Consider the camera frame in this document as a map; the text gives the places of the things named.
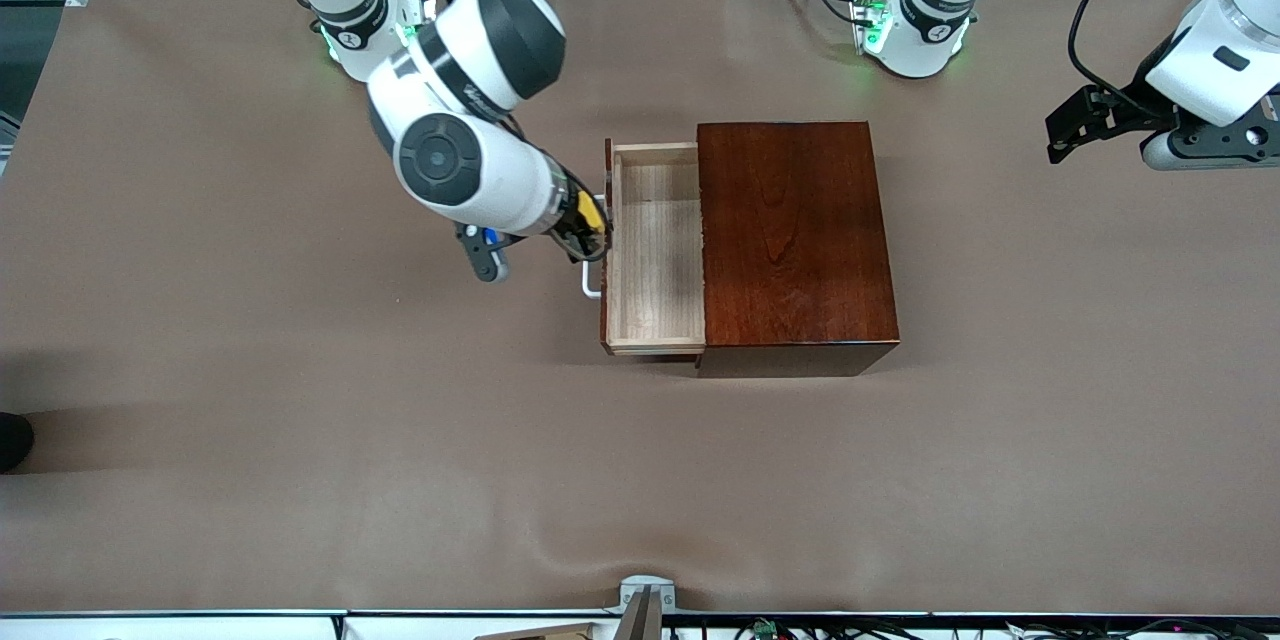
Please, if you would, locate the light wooden drawer white handle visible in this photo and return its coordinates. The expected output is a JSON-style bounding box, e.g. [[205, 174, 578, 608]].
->
[[582, 137, 709, 359]]

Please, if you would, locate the dark wooden drawer cabinet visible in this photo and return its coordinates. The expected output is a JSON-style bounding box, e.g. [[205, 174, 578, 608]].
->
[[696, 121, 901, 379]]

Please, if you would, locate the large table cover sheet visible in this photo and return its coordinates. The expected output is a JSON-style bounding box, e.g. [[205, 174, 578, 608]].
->
[[0, 0, 1280, 617]]

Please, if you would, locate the black rounded object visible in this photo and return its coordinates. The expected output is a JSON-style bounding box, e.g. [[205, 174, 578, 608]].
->
[[0, 412, 35, 474]]

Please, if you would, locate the grey metal clamp bracket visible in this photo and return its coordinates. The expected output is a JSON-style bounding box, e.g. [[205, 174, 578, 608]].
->
[[604, 575, 678, 640]]

